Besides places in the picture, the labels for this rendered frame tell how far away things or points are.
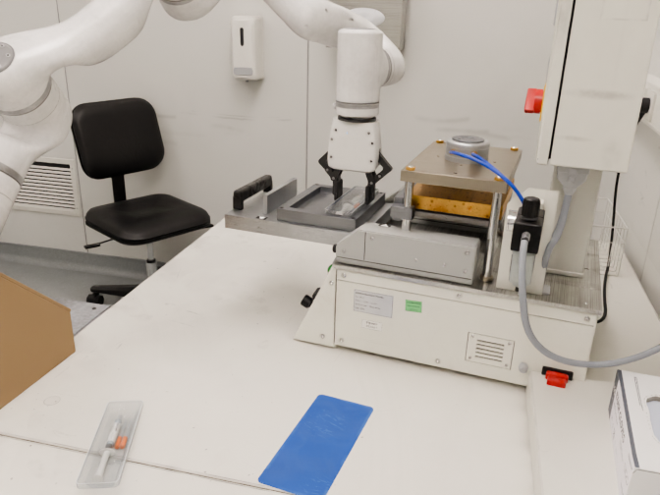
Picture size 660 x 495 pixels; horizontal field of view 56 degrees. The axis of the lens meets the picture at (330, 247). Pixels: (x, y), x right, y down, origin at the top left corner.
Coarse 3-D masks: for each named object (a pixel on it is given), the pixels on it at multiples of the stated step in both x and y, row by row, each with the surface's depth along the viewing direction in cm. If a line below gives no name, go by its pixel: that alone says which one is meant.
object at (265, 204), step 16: (272, 192) 128; (288, 192) 135; (256, 208) 130; (272, 208) 129; (384, 208) 133; (240, 224) 126; (256, 224) 125; (272, 224) 123; (288, 224) 122; (304, 240) 122; (320, 240) 121; (336, 240) 120
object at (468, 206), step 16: (416, 192) 113; (432, 192) 113; (448, 192) 113; (464, 192) 114; (480, 192) 114; (512, 192) 125; (416, 208) 113; (432, 208) 111; (448, 208) 110; (464, 208) 109; (480, 208) 108; (480, 224) 109
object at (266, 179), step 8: (264, 176) 139; (248, 184) 133; (256, 184) 134; (264, 184) 138; (272, 184) 141; (240, 192) 128; (248, 192) 131; (256, 192) 135; (240, 200) 128; (240, 208) 129
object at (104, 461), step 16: (112, 416) 96; (128, 416) 96; (96, 432) 93; (112, 432) 93; (128, 432) 93; (96, 448) 90; (112, 448) 90; (96, 464) 87; (112, 464) 87; (80, 480) 84; (96, 480) 84; (112, 480) 84
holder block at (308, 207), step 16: (304, 192) 133; (320, 192) 139; (384, 192) 135; (288, 208) 123; (304, 208) 128; (320, 208) 124; (368, 208) 125; (304, 224) 122; (320, 224) 121; (336, 224) 120; (352, 224) 118
